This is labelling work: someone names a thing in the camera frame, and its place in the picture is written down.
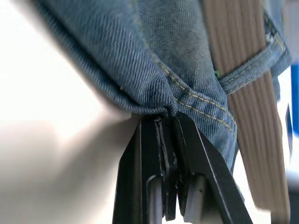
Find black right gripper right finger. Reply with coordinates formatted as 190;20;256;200
172;112;254;224

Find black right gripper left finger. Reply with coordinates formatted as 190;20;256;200
113;117;178;224

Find blue denim shorts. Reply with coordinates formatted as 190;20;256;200
35;0;292;172

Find tan braided belt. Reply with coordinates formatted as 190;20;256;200
203;0;290;219

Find blue object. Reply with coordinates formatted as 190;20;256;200
286;63;299;140

